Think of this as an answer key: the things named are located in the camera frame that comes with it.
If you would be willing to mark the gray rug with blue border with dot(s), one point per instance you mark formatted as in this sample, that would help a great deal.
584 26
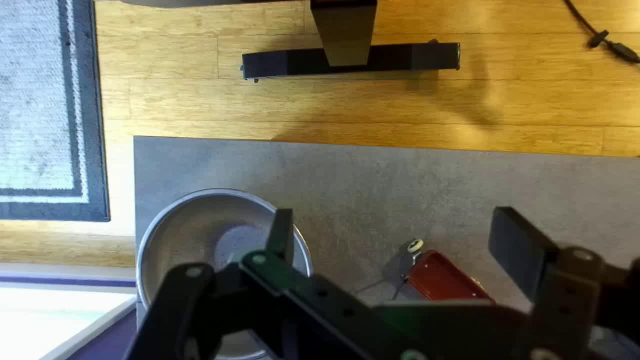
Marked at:
40 101

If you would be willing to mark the metal bowl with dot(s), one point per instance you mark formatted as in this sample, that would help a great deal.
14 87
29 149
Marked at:
192 226

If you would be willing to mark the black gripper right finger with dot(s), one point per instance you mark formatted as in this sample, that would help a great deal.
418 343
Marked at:
567 293

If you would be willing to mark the black stand base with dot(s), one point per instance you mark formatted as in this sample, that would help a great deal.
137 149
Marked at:
347 56

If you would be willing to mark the red toy wagon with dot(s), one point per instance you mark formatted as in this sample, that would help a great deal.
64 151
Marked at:
442 280

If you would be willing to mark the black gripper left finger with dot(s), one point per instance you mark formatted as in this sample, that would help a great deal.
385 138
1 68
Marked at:
180 313

